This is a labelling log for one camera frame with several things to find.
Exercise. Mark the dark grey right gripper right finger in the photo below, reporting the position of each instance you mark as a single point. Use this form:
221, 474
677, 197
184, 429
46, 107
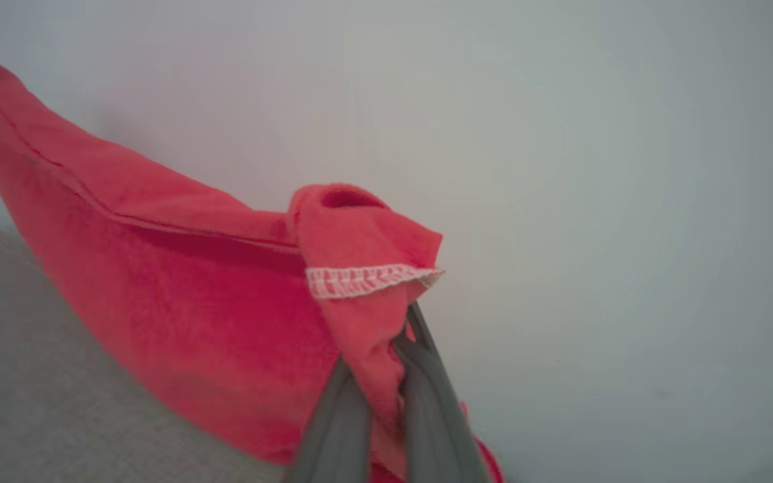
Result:
437, 422

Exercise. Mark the grey fabric sofa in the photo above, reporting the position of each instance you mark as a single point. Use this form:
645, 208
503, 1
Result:
24, 402

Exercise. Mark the red and white garment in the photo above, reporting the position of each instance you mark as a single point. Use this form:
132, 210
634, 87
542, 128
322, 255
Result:
192, 302

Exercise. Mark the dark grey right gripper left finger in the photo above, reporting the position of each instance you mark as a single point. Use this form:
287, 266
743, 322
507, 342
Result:
343, 429

